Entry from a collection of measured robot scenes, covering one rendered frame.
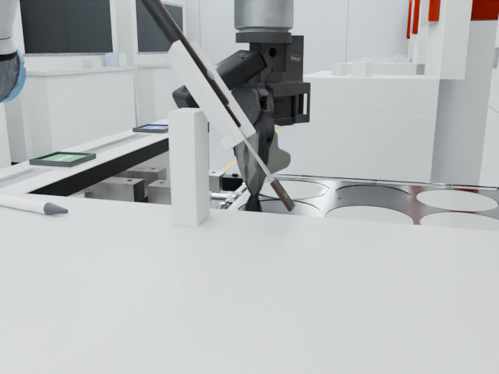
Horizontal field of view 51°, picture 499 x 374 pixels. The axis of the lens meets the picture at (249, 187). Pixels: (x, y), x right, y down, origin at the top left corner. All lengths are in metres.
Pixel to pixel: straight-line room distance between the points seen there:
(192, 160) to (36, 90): 4.75
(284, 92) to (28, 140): 4.61
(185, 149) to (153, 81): 6.58
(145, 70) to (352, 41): 3.31
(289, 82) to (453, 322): 0.47
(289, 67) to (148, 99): 6.34
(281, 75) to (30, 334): 0.50
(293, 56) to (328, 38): 7.87
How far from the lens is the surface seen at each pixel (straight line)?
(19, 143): 5.21
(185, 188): 0.38
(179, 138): 0.38
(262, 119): 0.65
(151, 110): 7.00
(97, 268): 0.33
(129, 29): 6.99
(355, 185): 0.78
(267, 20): 0.66
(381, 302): 0.29
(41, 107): 5.10
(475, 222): 0.65
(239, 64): 0.65
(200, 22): 9.06
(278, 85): 0.67
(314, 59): 8.59
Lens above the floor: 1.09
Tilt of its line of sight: 15 degrees down
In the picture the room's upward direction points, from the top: straight up
